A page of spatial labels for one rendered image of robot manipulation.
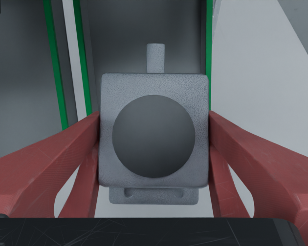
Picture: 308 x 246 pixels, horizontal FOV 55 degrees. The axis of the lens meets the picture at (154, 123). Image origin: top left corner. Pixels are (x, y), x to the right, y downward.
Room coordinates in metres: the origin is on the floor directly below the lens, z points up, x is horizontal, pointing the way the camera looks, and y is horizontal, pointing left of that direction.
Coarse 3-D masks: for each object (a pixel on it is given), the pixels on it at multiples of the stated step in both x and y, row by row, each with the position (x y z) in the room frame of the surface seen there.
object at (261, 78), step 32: (64, 0) 0.55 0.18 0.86; (224, 0) 0.51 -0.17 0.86; (256, 0) 0.51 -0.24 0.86; (224, 32) 0.42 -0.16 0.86; (256, 32) 0.42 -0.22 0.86; (288, 32) 0.41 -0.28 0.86; (224, 64) 0.34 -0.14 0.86; (256, 64) 0.34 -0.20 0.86; (288, 64) 0.33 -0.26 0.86; (224, 96) 0.27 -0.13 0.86; (256, 96) 0.27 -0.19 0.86; (288, 96) 0.26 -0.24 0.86; (256, 128) 0.21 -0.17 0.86; (288, 128) 0.20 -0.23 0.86; (64, 192) 0.12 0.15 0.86
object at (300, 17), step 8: (280, 0) 0.80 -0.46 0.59; (288, 0) 0.80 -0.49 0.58; (296, 0) 0.80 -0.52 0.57; (304, 0) 0.81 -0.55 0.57; (288, 8) 0.80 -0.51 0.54; (296, 8) 0.81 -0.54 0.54; (304, 8) 0.81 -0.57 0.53; (288, 16) 0.80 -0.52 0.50; (296, 16) 0.81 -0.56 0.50; (304, 16) 0.81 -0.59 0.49; (296, 24) 0.81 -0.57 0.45; (304, 24) 0.82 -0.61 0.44; (296, 32) 0.81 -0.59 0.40; (304, 32) 0.82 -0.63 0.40; (304, 40) 0.82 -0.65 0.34
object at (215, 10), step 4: (216, 0) 0.30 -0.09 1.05; (220, 0) 0.30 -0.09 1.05; (216, 4) 0.30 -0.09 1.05; (216, 8) 0.30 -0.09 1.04; (216, 12) 0.30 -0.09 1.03; (216, 16) 0.30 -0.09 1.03; (212, 20) 0.30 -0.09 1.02; (216, 20) 0.30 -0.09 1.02; (212, 24) 0.30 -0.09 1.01; (216, 24) 0.30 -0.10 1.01; (212, 28) 0.30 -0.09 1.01; (212, 32) 0.30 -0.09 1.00; (212, 36) 0.30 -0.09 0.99; (212, 40) 0.30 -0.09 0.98
